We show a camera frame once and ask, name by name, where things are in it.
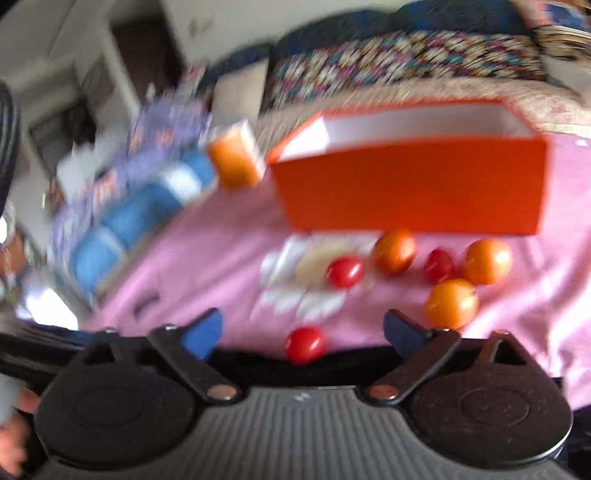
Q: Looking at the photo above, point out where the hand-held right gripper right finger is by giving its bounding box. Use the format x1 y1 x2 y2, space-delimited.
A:
367 309 541 407

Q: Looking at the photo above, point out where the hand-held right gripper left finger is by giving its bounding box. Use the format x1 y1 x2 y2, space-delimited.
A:
85 308 242 407

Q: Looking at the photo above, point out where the orange fruit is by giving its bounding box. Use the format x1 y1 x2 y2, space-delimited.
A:
463 239 513 285
424 278 480 330
372 229 417 275

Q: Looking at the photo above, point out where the red cherry tomato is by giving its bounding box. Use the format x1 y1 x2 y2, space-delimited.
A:
325 256 365 290
423 248 455 284
285 326 328 365

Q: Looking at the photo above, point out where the orange cardboard box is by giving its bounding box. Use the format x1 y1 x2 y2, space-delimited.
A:
267 98 549 236

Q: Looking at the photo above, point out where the person's left hand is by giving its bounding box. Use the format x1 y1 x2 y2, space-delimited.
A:
0 388 42 478

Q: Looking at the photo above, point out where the pink tablecloth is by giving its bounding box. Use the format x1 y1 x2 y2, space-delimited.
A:
81 129 591 411

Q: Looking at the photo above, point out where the blue white striped blanket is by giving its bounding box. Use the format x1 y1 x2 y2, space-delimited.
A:
69 150 218 296

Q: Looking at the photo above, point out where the orange canister with white lid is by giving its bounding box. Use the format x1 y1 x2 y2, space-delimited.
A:
206 121 267 190

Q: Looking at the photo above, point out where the beige pillow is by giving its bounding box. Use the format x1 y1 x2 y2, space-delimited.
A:
210 60 271 127

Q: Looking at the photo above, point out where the floral daisy print cushion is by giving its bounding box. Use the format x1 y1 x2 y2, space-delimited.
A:
268 39 416 112
416 30 546 81

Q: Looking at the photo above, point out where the beige quilted bedspread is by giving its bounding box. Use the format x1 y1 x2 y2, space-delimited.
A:
256 76 591 139

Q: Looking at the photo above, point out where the blue patterned sofa back cushion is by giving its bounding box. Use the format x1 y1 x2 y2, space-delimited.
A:
397 0 532 34
217 11 399 75

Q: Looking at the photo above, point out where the stack of magazines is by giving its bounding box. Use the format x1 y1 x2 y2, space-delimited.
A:
531 18 591 88

